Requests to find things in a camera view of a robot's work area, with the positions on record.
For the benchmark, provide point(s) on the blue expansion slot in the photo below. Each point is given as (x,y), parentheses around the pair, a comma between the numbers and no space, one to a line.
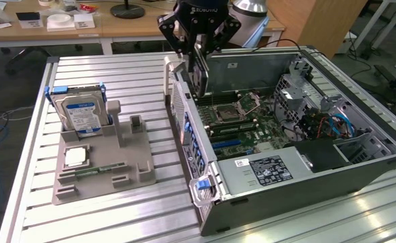
(225,144)

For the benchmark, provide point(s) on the grey power supply unit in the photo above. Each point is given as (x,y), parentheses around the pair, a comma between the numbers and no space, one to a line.
(264,172)

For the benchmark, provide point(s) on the black round lamp base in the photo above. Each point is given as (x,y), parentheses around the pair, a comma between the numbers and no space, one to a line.
(127,11)

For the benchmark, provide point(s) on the RAM stick with black label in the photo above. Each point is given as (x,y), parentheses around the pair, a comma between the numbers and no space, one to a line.
(232,129)

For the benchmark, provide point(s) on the metal socket cover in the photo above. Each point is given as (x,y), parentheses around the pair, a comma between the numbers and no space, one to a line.
(249,100)

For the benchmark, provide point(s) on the hard disk with blue bracket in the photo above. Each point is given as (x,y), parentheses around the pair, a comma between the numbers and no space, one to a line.
(79,114)

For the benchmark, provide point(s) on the silver CPU chip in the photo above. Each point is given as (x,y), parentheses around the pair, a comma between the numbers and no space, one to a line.
(75,157)

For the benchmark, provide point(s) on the green RAM stick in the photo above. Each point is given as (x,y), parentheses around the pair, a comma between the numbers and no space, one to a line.
(91,171)

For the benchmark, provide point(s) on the black open PC case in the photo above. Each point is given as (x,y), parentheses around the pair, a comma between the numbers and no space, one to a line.
(301,197)

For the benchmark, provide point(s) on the grey plastic parts rack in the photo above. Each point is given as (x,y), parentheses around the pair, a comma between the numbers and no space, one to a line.
(107,187)

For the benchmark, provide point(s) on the green motherboard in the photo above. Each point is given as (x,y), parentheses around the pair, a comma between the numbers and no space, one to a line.
(264,131)

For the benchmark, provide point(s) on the white tape dispenser box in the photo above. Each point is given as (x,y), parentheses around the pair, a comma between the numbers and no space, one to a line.
(60,22)

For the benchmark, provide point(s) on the wooden desk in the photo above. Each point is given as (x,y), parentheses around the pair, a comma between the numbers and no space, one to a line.
(25,35)

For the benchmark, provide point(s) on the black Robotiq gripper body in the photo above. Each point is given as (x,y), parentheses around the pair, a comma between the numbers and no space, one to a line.
(200,15)

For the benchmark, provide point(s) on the black chair base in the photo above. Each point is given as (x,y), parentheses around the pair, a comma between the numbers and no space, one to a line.
(19,57)

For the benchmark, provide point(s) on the white box with black top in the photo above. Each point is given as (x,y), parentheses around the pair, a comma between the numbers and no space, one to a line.
(29,20)

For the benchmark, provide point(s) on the white tape roll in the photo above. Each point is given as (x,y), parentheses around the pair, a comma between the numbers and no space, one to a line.
(45,2)

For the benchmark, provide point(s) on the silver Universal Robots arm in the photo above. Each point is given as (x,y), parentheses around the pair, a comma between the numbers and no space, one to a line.
(248,15)

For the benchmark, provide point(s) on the white table frame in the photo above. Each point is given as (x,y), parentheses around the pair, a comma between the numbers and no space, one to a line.
(380,20)

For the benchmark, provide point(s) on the wooden cabinet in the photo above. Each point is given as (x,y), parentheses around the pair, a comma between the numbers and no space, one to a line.
(325,22)

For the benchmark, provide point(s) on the CPU socket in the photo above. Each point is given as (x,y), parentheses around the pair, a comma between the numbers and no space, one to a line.
(227,114)

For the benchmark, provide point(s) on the graphics card with metal bracket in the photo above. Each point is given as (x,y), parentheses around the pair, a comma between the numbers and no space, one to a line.
(201,76)

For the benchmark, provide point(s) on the small white labelled box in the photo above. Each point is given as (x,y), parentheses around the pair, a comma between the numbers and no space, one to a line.
(83,22)

